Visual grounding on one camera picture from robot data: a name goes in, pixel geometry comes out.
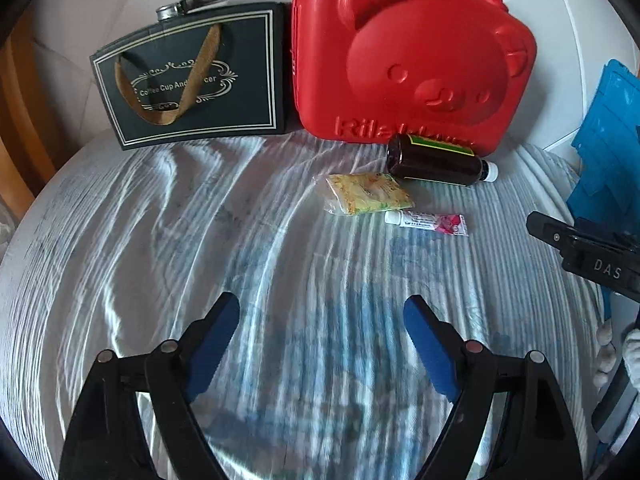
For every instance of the striped blue table cloth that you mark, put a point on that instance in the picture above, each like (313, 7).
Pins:
(124, 249)

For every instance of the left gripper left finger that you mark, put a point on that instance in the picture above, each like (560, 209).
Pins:
(106, 439)

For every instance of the small pink ointment tube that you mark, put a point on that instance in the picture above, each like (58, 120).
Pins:
(449, 224)

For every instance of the yellow snack packet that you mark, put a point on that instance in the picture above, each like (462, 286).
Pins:
(354, 194)

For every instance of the blue plastic crate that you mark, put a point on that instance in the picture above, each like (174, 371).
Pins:
(607, 143)

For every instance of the dark brown medicine bottle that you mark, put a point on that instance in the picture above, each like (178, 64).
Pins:
(418, 158)

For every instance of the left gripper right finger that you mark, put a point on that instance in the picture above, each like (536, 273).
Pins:
(535, 438)

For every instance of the red bear suitcase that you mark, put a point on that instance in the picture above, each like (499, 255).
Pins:
(449, 70)

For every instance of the black gift box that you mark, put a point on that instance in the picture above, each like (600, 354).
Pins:
(212, 73)

